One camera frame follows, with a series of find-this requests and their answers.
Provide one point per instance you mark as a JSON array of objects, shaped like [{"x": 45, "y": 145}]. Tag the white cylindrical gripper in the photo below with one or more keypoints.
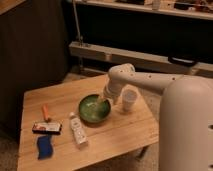
[{"x": 110, "y": 93}]

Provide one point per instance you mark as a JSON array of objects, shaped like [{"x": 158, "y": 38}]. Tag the green ceramic bowl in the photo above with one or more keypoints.
[{"x": 92, "y": 110}]

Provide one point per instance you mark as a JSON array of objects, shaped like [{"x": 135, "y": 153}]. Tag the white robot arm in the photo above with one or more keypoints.
[{"x": 185, "y": 119}]

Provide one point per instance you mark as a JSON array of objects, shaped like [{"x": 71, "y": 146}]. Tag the white paper cup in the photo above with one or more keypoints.
[{"x": 129, "y": 97}]

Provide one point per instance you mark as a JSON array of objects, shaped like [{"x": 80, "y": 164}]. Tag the wooden table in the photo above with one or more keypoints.
[{"x": 118, "y": 134}]

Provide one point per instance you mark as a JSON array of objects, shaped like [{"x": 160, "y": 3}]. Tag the orange marker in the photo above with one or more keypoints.
[{"x": 45, "y": 113}]

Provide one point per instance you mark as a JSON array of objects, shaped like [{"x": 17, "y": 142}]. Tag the grey metal beam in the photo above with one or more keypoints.
[{"x": 138, "y": 59}]

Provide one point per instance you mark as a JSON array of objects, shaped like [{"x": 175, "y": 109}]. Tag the metal pole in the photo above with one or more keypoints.
[{"x": 80, "y": 39}]

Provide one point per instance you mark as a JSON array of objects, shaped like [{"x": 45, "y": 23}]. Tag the red white black box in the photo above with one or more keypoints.
[{"x": 47, "y": 127}]

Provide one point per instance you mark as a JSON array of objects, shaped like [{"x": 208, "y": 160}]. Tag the blue sponge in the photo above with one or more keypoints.
[{"x": 45, "y": 149}]

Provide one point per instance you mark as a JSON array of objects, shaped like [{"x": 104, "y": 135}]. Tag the cluttered shelf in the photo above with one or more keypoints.
[{"x": 198, "y": 9}]

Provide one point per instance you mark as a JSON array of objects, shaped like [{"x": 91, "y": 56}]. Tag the black handle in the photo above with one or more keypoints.
[{"x": 182, "y": 62}]

